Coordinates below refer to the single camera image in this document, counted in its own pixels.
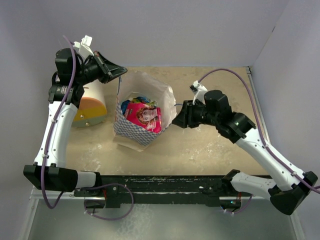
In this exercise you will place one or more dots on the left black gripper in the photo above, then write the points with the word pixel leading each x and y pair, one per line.
pixel 108 70

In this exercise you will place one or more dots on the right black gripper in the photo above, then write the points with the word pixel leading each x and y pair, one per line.
pixel 185 118

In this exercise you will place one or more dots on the checkered paper bag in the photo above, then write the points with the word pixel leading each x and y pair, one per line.
pixel 134 84

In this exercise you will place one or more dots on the pink chips bag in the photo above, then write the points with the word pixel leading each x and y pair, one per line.
pixel 147 117

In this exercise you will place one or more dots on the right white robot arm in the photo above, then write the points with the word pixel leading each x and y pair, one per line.
pixel 287 186

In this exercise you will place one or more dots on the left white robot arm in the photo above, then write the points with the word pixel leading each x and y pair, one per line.
pixel 48 171

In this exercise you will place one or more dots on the assorted candy packets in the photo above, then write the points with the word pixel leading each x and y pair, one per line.
pixel 139 100

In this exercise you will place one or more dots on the cream and orange cylinder box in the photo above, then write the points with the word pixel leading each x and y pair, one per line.
pixel 84 106

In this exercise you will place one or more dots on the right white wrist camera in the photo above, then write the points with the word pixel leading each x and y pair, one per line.
pixel 199 91

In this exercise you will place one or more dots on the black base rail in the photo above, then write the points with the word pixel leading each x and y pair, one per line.
pixel 208 190

